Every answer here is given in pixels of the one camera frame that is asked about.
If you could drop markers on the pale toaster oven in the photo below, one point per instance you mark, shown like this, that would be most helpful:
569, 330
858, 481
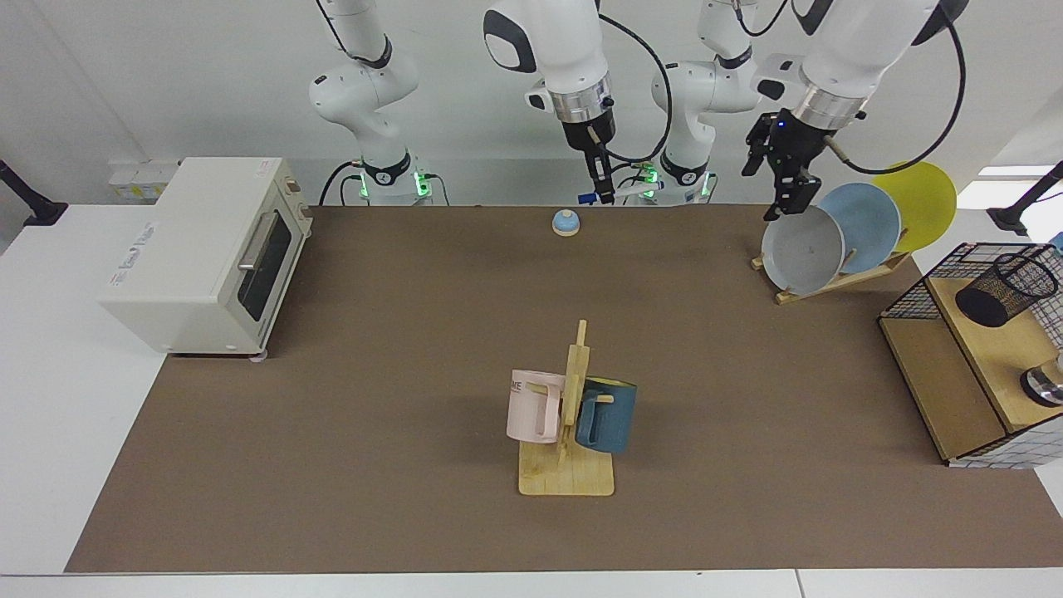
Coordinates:
191, 241

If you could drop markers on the light blue plate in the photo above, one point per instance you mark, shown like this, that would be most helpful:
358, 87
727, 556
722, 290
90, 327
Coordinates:
872, 224

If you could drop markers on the wooden cup stand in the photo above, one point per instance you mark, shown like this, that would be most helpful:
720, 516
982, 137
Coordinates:
573, 482

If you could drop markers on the small blue round bell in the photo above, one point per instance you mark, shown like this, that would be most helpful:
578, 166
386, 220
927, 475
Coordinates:
566, 221

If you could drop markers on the grey plate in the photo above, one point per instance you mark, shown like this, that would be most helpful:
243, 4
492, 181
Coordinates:
801, 249

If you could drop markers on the pink cup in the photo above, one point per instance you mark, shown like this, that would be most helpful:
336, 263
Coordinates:
523, 415

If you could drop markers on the brown table cloth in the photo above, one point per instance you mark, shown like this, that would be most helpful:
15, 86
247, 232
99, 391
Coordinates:
415, 498

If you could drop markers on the wooden plate rack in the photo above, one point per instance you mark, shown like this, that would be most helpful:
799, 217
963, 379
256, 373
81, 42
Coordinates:
822, 285

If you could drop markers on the yellow plate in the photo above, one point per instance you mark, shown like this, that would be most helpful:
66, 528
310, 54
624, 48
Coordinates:
926, 203

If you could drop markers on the black mesh pen holder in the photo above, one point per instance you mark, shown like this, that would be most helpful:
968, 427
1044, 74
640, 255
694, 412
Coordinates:
992, 299

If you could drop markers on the blue and white marker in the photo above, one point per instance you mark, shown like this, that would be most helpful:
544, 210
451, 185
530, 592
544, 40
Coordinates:
635, 192

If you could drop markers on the dark teal cup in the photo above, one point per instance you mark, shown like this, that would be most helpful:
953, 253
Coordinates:
614, 419

